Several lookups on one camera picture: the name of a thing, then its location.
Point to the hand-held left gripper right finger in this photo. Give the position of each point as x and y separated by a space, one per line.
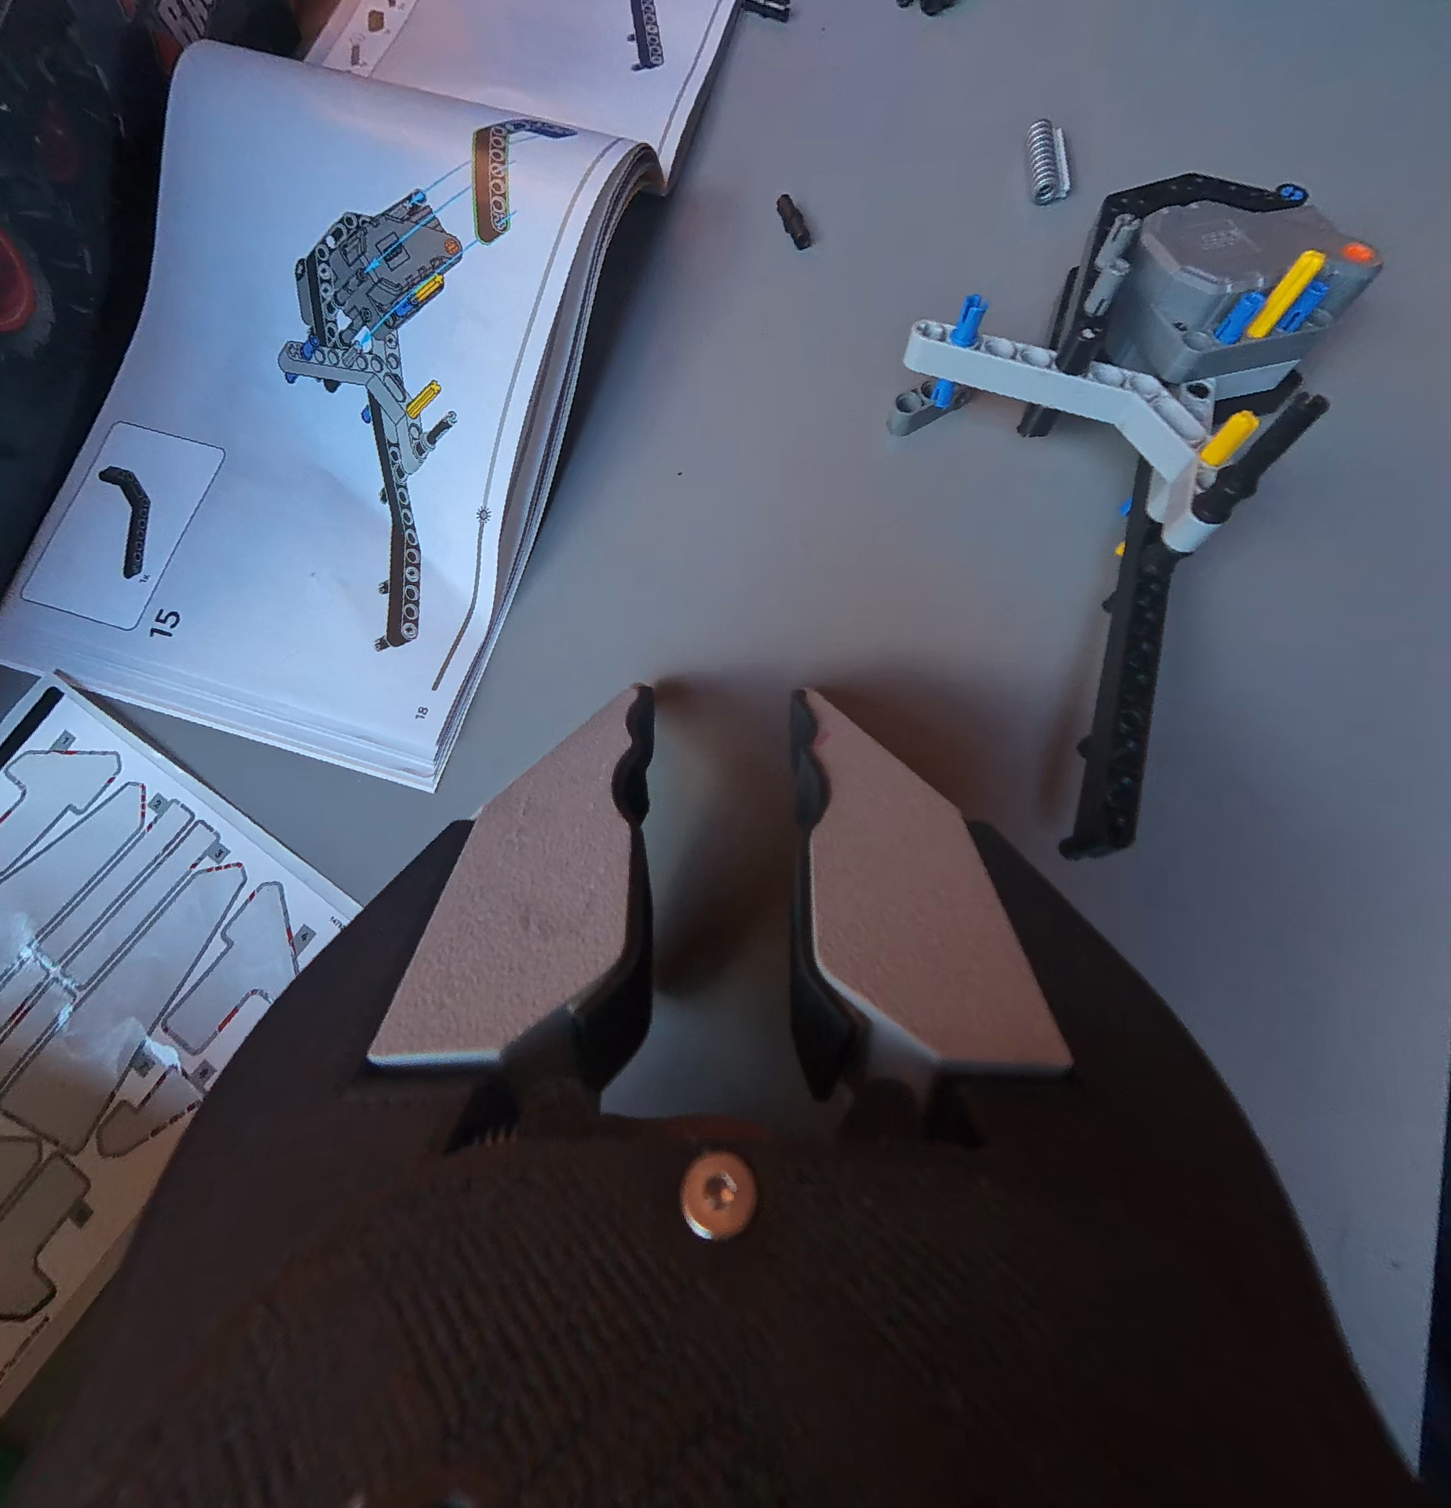
925 919

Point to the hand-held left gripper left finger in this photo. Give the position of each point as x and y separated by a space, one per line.
513 907

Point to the grey black lego assembly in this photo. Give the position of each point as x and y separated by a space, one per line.
1208 271

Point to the open lego instruction booklet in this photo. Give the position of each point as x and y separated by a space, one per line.
266 471

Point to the black lego pin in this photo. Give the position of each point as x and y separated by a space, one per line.
796 220

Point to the dark lego set box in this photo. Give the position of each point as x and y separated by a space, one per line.
42 177

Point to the white sticker sheet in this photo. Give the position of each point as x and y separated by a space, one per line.
89 942

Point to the small metal spring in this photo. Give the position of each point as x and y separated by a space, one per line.
1045 160

